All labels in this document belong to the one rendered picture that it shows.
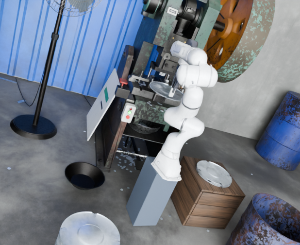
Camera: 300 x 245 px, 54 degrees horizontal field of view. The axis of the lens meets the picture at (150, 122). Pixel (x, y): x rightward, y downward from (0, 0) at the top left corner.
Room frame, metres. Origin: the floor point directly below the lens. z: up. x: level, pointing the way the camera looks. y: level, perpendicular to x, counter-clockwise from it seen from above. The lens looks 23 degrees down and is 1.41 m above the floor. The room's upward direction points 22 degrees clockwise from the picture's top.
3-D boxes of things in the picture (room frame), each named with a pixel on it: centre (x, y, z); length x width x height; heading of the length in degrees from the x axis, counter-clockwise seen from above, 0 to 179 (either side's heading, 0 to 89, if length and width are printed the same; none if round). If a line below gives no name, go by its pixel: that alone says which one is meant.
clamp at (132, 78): (2.33, 0.22, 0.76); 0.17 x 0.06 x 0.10; 110
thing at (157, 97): (2.22, 0.00, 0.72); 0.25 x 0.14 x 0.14; 20
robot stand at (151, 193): (1.67, -0.19, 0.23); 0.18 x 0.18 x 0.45; 31
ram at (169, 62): (2.35, 0.05, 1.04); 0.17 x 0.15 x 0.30; 20
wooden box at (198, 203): (2.00, -0.60, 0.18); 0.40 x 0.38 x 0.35; 23
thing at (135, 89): (2.39, 0.06, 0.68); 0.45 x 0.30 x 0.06; 110
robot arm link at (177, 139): (1.67, -0.22, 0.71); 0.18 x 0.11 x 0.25; 79
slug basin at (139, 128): (2.39, 0.06, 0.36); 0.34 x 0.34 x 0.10
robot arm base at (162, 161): (1.64, -0.21, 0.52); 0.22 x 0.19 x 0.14; 31
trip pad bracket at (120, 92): (2.07, 0.28, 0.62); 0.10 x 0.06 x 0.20; 110
